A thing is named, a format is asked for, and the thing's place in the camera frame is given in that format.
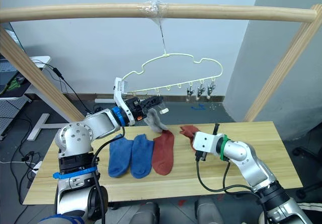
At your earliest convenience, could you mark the black floor cable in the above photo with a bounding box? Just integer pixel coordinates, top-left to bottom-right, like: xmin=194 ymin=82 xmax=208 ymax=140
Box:
xmin=0 ymin=113 xmax=41 ymax=204

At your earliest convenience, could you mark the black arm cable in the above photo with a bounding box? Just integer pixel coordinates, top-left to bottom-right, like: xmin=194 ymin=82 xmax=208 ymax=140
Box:
xmin=195 ymin=158 xmax=268 ymax=209
xmin=91 ymin=126 xmax=126 ymax=224

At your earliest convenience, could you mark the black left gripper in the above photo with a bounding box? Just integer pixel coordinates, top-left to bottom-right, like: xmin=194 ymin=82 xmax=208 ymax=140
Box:
xmin=126 ymin=95 xmax=164 ymax=122

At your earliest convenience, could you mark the blue sock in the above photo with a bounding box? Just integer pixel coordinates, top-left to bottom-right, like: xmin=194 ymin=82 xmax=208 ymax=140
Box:
xmin=108 ymin=133 xmax=134 ymax=178
xmin=130 ymin=133 xmax=155 ymax=180

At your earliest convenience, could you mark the white perforated panel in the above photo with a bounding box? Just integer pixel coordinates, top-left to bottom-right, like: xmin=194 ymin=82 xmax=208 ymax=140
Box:
xmin=0 ymin=95 xmax=29 ymax=135

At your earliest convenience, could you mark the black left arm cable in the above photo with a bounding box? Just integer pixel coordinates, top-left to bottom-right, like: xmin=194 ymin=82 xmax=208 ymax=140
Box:
xmin=91 ymin=126 xmax=126 ymax=224

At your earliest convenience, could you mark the grey sock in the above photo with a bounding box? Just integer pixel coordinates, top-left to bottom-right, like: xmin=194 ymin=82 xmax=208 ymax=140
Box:
xmin=146 ymin=108 xmax=170 ymax=134

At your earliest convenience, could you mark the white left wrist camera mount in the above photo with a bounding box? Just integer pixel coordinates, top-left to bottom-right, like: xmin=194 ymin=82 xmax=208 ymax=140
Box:
xmin=113 ymin=77 xmax=138 ymax=127

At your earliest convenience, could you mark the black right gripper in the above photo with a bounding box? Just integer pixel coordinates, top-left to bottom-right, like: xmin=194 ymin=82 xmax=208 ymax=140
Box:
xmin=194 ymin=123 xmax=220 ymax=163

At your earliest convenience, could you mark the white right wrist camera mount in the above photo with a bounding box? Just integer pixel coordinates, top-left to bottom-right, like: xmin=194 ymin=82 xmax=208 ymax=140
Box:
xmin=192 ymin=131 xmax=222 ymax=158

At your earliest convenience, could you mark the thin metal hanger hook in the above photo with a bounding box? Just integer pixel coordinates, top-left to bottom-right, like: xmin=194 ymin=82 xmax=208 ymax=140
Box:
xmin=156 ymin=17 xmax=168 ymax=57

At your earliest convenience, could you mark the blue zip tie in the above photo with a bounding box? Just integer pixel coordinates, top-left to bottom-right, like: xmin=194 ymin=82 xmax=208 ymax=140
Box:
xmin=52 ymin=166 xmax=99 ymax=180

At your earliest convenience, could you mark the rust red sock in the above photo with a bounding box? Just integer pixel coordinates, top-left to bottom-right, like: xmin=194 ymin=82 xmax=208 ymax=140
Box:
xmin=151 ymin=130 xmax=175 ymax=177
xmin=179 ymin=124 xmax=201 ymax=152

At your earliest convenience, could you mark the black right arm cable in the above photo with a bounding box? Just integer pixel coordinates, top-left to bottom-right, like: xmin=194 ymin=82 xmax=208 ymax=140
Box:
xmin=195 ymin=158 xmax=268 ymax=209

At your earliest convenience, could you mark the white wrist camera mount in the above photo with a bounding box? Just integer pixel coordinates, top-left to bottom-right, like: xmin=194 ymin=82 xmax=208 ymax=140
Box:
xmin=192 ymin=131 xmax=222 ymax=158
xmin=113 ymin=77 xmax=138 ymax=127

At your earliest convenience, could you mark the white standing desk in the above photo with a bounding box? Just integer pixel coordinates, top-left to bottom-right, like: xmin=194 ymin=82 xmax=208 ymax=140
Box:
xmin=0 ymin=55 xmax=66 ymax=141

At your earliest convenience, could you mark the clear tape wrap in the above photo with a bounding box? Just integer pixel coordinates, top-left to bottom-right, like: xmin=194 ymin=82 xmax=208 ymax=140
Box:
xmin=137 ymin=0 xmax=169 ymax=25

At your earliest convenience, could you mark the wooden slanted rack post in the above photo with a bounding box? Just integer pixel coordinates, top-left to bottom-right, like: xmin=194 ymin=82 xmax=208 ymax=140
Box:
xmin=243 ymin=4 xmax=322 ymax=123
xmin=0 ymin=27 xmax=84 ymax=123

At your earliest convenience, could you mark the wooden horizontal rack rod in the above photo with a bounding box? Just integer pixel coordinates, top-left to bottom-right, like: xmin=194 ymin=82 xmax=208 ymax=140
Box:
xmin=0 ymin=2 xmax=317 ymax=24

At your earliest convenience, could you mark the black desk power cable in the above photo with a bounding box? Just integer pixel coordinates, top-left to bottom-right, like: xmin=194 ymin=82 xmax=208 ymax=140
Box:
xmin=32 ymin=60 xmax=94 ymax=115

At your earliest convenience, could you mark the grey rounded shape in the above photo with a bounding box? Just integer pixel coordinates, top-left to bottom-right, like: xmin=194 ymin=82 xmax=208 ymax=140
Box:
xmin=130 ymin=201 xmax=161 ymax=224
xmin=194 ymin=196 xmax=225 ymax=224

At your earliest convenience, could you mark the pale yellow clip hanger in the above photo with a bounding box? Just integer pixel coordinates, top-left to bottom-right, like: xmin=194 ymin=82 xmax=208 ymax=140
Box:
xmin=122 ymin=52 xmax=224 ymax=97

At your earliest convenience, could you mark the black office chair base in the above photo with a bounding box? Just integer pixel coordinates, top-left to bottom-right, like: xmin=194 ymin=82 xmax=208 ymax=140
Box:
xmin=292 ymin=145 xmax=322 ymax=200

